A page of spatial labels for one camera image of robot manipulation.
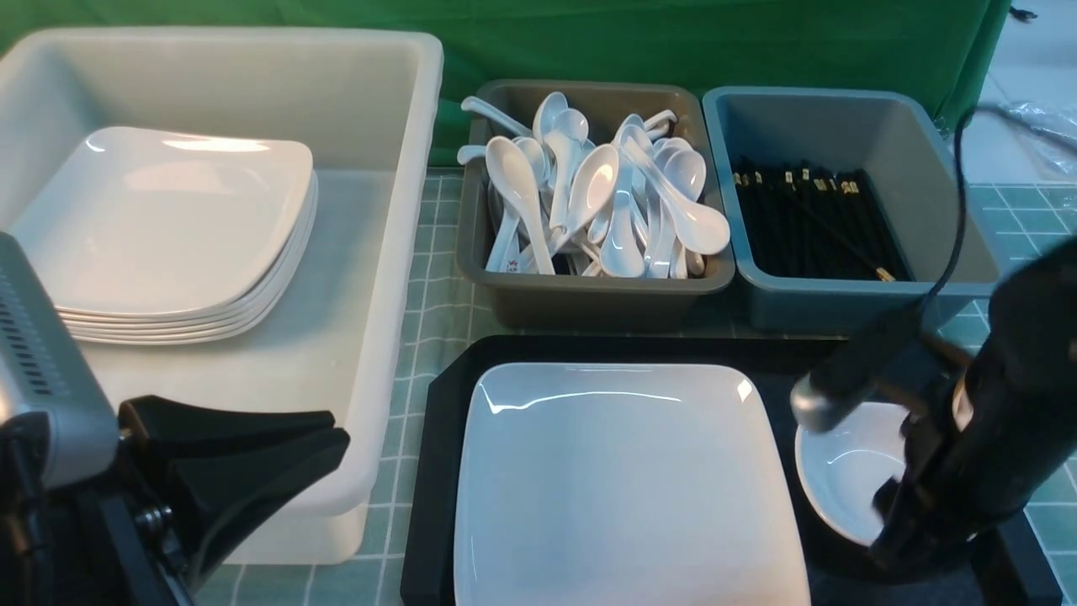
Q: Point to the blue-grey chopstick bin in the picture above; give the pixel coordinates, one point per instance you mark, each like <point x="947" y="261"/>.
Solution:
<point x="886" y="134"/>

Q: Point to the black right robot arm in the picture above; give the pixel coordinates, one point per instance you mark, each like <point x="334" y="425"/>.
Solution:
<point x="1031" y="315"/>

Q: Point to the bottom white stacked plate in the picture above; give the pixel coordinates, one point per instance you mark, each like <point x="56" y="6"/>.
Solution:
<point x="198" y="334"/>

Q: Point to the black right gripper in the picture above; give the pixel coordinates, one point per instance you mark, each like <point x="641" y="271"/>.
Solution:
<point x="957" y="479"/>

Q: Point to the green backdrop cloth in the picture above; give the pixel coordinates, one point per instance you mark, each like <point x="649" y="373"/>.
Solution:
<point x="935" y="52"/>

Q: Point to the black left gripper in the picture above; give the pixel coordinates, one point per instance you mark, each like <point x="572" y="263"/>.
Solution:
<point x="109" y="540"/>

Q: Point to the black chopstick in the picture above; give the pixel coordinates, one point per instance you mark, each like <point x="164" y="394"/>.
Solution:
<point x="845" y="257"/>

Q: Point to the grey spoon bin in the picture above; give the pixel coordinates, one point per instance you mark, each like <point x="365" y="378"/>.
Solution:
<point x="597" y="304"/>

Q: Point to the pile of black chopsticks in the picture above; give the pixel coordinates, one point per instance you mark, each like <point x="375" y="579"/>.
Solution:
<point x="777" y="234"/>

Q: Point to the white spoon centre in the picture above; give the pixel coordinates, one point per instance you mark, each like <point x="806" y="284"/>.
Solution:
<point x="592" y="189"/>

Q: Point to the white soup spoon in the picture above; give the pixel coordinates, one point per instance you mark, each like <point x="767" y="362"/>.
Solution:
<point x="700" y="228"/>

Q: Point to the top white stacked plate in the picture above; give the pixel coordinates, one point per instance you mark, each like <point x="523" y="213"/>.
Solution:
<point x="141" y="222"/>

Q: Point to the large white plastic tub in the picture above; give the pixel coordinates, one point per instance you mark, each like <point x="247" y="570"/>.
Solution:
<point x="364" y="101"/>

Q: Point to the black serving tray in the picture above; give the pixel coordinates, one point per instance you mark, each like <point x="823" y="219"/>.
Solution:
<point x="1008" y="568"/>

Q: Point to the large white square plate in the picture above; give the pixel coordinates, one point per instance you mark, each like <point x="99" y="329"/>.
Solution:
<point x="623" y="484"/>

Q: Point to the clear plastic bag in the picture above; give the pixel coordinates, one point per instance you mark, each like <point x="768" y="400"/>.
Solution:
<point x="1047" y="120"/>

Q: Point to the white stacked plate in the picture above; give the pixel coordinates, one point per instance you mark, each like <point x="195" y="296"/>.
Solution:
<point x="237" y="317"/>
<point x="198" y="334"/>
<point x="161" y="328"/>
<point x="270" y="285"/>
<point x="141" y="222"/>

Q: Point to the small white bowl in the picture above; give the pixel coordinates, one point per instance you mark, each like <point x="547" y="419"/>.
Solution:
<point x="841" y="471"/>

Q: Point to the white spoon front left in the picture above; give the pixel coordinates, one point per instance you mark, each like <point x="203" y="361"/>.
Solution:
<point x="517" y="168"/>

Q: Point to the green checked tablecloth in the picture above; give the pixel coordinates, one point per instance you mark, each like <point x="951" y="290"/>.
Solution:
<point x="445" y="313"/>

